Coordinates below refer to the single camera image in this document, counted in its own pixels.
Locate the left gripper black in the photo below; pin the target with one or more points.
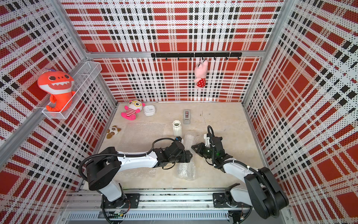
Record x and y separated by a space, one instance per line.
185 157

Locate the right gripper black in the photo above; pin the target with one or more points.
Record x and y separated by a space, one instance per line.
201 146

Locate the small white ribbed vase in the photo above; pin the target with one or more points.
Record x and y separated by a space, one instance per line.
177 129

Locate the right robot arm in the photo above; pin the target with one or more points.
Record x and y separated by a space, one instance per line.
261 191

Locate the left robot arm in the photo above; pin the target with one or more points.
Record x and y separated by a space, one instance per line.
100 169

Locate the white alarm clock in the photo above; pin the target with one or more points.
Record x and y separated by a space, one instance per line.
149 110

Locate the pink striped plush doll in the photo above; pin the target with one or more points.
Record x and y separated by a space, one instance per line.
132 109

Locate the pink pig plush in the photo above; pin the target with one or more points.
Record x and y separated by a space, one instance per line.
200 73

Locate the brown white plush dog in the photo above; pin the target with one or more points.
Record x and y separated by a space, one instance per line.
112 131

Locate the orange shark plush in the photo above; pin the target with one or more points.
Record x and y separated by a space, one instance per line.
59 85

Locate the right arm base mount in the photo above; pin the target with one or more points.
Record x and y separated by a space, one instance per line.
223 200

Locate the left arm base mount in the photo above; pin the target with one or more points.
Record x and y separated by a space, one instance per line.
124 202

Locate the black hook rail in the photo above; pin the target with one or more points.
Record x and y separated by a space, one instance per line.
197 55

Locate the aluminium front rail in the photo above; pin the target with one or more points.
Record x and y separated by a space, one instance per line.
160 206

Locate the clear acrylic wall shelf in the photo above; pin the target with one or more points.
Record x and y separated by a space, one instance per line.
83 75

